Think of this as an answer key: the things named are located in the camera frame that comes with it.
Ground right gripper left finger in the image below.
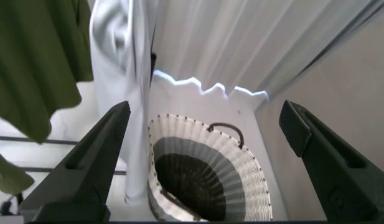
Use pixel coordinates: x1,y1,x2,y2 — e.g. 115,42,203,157
19,100,131,223

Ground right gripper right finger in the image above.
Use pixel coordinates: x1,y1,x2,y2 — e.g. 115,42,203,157
278,99,384,223

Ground green long-sleeved shirt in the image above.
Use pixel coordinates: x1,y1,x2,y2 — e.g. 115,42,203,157
0,0,95,196

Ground white laundry basket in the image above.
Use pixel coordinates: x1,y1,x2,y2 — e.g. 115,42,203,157
147,113,273,222

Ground pale grey shorts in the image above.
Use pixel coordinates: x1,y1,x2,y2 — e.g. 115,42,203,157
88,0,160,205

